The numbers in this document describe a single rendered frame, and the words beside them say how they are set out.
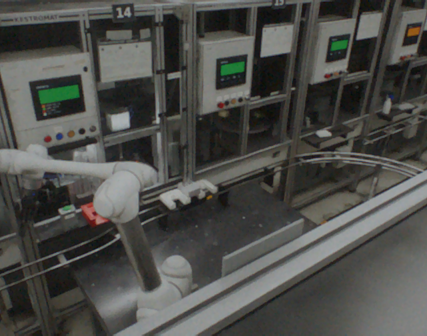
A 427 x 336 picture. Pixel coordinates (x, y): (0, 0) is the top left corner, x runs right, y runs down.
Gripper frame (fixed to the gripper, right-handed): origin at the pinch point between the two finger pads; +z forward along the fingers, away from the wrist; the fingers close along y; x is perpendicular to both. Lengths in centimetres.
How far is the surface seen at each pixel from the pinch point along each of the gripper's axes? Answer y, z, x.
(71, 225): -30.6, -0.2, -6.3
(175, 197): -93, -22, 9
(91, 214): -39.2, -7.1, -2.6
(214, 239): -105, 0, 38
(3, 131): 11.3, -44.9, -12.9
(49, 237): -21.1, 7.2, -10.2
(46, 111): -2, -59, -3
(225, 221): -123, -11, 32
